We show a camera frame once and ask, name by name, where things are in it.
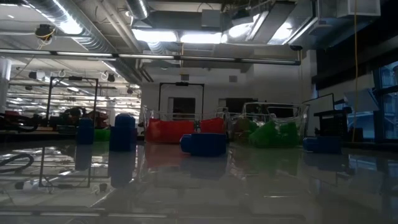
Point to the clear plastic bin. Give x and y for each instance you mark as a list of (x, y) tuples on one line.
[(273, 107), (186, 115)]

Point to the red plastic building block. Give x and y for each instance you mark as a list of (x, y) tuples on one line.
[(213, 125), (168, 130)]

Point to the blue two-stud building block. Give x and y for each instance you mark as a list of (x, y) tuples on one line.
[(122, 133), (205, 143), (323, 144)]

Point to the small blue single-stud block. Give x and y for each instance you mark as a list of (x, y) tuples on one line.
[(85, 133)]

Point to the black cabinet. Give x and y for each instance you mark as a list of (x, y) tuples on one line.
[(236, 101)]

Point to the long ceiling light bar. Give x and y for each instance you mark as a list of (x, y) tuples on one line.
[(84, 53), (217, 59)]

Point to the glossy white table cover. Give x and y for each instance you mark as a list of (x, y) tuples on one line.
[(199, 186)]

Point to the grey ceiling box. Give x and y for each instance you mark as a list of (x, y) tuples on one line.
[(211, 18)]

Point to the black desk with monitor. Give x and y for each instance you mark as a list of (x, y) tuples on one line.
[(332, 121)]

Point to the dark workbench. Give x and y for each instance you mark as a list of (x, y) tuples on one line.
[(31, 133)]

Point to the blue-lit window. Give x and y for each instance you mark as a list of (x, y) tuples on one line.
[(388, 99)]

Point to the white ceiling unit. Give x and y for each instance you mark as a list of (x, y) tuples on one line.
[(359, 7)]

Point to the black metal frame rig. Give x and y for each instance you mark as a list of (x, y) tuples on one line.
[(182, 84), (74, 78)]

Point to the wall vent grille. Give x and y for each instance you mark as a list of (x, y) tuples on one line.
[(233, 78)]

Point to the silver ventilation duct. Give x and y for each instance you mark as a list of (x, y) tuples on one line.
[(77, 28)]

